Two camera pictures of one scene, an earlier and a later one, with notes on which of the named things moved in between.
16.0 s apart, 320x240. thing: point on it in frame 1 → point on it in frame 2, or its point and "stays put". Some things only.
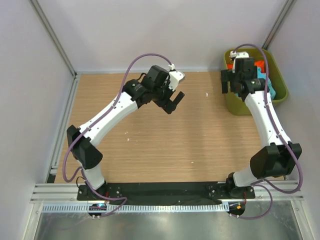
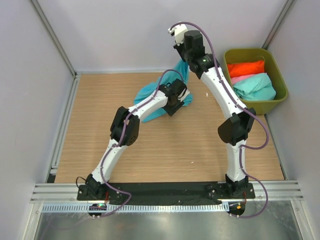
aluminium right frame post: x=278 y=24 stays put
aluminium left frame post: x=47 y=26 stays put
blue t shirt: x=262 y=76 → x=179 y=71
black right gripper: x=224 y=78 → x=178 y=48
